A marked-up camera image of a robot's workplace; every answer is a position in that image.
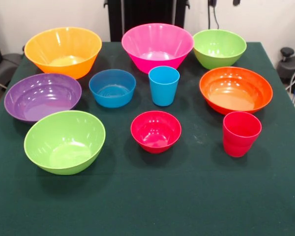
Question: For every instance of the blue plastic cup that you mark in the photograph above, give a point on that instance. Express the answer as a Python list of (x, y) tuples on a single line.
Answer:
[(163, 91)]

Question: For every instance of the small red plastic bowl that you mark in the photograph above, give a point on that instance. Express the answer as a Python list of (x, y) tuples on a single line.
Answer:
[(156, 132)]

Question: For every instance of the light green plastic bowl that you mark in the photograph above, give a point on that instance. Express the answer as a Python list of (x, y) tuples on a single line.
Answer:
[(218, 49), (64, 140)]

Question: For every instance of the dark green table cloth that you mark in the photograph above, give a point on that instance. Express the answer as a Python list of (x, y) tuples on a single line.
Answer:
[(147, 196)]

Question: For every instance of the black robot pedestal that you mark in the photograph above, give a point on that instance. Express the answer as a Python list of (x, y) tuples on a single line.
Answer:
[(137, 12)]

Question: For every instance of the large yellow-orange plastic bowl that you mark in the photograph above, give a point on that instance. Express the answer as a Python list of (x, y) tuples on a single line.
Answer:
[(64, 41)]

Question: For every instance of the large pink plastic bowl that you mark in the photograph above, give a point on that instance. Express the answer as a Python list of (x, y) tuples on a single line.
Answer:
[(157, 41)]

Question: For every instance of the shallow purple plastic bowl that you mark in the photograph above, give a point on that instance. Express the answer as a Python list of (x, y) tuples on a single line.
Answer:
[(41, 96)]

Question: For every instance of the small blue plastic bowl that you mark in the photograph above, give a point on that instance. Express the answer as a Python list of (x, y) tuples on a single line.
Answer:
[(112, 98)]

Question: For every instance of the red plastic cup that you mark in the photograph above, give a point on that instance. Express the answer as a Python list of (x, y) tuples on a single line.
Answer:
[(238, 142)]

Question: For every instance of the black floor stand base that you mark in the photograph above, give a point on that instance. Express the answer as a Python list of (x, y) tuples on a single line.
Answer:
[(290, 66)]

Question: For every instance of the shallow orange plastic bowl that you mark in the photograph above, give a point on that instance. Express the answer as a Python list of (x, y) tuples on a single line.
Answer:
[(236, 91)]

